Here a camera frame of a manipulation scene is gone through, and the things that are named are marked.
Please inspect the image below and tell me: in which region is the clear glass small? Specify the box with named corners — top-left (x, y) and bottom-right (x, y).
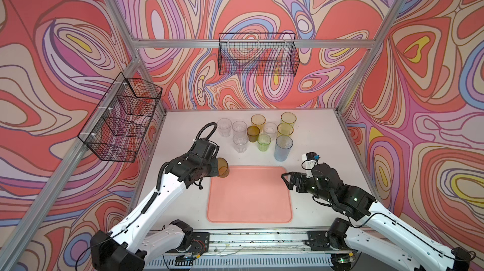
top-left (263, 122), bottom-right (278, 141)

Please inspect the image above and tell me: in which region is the green glass tumbler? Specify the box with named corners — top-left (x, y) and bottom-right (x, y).
top-left (257, 134), bottom-right (272, 152)

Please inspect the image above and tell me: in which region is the yellow tall glass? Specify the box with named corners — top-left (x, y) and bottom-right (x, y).
top-left (277, 122), bottom-right (294, 136)

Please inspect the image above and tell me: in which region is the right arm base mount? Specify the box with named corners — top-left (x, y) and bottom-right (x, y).
top-left (304, 231), bottom-right (351, 252)

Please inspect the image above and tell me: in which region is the black wire basket left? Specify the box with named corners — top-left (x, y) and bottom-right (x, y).
top-left (78, 73), bottom-right (163, 162)

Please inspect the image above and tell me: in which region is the blue textured tall glass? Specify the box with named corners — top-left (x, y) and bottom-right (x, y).
top-left (274, 135), bottom-right (294, 162)

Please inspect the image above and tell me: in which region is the yellow-green tall glass back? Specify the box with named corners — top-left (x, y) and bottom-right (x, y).
top-left (281, 112), bottom-right (297, 126)

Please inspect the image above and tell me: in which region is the clear glass tumbler front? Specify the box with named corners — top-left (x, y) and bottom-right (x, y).
top-left (233, 132), bottom-right (249, 153)

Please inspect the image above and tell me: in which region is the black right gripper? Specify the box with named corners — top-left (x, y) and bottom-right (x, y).
top-left (280, 172), bottom-right (334, 204)

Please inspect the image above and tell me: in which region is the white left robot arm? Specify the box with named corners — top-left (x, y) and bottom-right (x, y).
top-left (90, 138), bottom-right (219, 270)

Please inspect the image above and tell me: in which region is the clear faceted glass tumbler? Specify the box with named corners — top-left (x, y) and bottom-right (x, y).
top-left (217, 118), bottom-right (232, 137)

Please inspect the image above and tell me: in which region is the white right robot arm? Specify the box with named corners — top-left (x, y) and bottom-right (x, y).
top-left (281, 163), bottom-right (476, 270)

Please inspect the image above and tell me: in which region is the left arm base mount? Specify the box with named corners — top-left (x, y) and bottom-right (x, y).
top-left (169, 232), bottom-right (210, 254)

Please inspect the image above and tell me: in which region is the pink plastic tray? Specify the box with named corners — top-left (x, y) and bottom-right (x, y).
top-left (207, 166), bottom-right (293, 224)

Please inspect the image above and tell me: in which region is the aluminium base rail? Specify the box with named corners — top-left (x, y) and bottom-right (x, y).
top-left (143, 227), bottom-right (379, 271)

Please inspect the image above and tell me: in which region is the dark olive dotted glass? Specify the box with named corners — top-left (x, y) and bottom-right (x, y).
top-left (217, 157), bottom-right (229, 178)

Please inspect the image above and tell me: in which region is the small dark amber glass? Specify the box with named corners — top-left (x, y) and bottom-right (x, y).
top-left (247, 125), bottom-right (260, 143)

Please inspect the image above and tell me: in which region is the black wire basket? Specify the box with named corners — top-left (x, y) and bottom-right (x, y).
top-left (78, 73), bottom-right (163, 162)
top-left (218, 31), bottom-right (300, 77)

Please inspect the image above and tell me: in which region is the black wire basket back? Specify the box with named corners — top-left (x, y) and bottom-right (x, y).
top-left (218, 31), bottom-right (300, 77)

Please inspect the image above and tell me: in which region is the amber glass tumbler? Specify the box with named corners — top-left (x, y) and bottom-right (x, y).
top-left (251, 114), bottom-right (266, 131)

